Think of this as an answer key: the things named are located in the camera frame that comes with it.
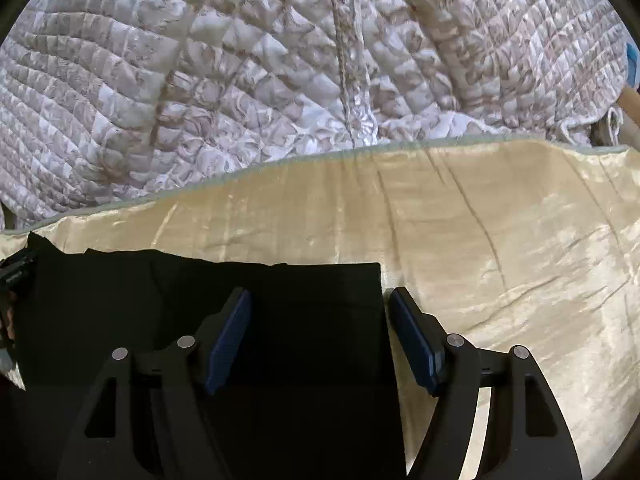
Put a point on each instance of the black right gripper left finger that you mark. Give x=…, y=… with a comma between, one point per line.
x=144, y=417

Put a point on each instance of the black pants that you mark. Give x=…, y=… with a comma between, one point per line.
x=311, y=393

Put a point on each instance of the gold satin bed sheet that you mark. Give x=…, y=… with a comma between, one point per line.
x=510, y=281

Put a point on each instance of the floral quilted blanket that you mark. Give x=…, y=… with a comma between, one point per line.
x=108, y=100

